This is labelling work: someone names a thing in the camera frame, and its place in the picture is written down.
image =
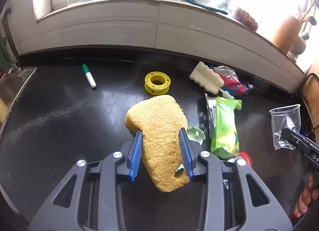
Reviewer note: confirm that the clear plastic cup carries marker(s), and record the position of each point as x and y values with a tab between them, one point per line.
281	118

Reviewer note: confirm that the purple toothpaste tube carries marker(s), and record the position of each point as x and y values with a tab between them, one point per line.
246	87

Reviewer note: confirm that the green white marker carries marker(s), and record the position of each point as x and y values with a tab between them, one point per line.
89	76

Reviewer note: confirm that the white foam brush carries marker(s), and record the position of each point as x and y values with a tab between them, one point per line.
209	80

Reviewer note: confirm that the wooden cutting board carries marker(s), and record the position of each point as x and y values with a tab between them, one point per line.
310	94

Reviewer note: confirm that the red foil snack wrapper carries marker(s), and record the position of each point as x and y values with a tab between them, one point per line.
232	83

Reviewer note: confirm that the green snack bag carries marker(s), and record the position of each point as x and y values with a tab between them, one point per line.
222	128

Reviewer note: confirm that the person's right hand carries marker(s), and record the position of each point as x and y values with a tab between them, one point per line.
309	194

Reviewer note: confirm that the red plastic lid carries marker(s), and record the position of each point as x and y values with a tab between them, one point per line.
245	157

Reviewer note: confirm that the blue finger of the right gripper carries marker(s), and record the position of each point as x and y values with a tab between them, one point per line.
292	137

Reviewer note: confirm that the teal brush on sill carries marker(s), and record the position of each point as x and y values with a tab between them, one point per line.
193	2

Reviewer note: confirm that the yellow sponge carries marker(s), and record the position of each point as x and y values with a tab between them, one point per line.
159	119

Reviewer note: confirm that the yellow tape spool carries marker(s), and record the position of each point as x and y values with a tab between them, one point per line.
157	83

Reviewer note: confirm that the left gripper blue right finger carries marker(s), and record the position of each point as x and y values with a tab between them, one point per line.
234	197

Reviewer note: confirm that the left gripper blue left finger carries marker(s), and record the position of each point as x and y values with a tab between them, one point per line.
61	209

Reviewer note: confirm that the stainless steel sink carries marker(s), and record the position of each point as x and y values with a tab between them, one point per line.
13	84

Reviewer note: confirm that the green cloth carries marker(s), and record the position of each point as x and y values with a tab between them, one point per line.
5	61

